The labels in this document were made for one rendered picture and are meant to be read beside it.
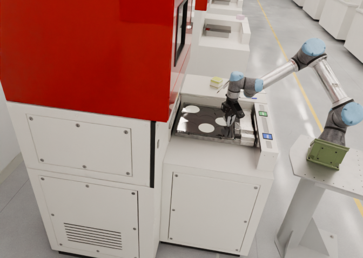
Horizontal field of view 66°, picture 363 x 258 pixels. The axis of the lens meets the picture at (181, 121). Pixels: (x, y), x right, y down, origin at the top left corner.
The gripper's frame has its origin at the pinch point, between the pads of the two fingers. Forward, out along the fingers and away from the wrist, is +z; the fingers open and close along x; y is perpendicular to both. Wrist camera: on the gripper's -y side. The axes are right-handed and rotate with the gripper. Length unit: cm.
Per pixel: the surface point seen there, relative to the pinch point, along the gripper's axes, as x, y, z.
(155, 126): 61, -23, -29
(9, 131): 136, 128, 55
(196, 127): 19.9, 7.8, 1.4
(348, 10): -572, 325, 15
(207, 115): 5.6, 17.6, 1.3
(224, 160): 14.5, -18.7, 9.3
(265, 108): -31.0, 2.7, -4.7
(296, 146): -37.2, -25.4, 9.3
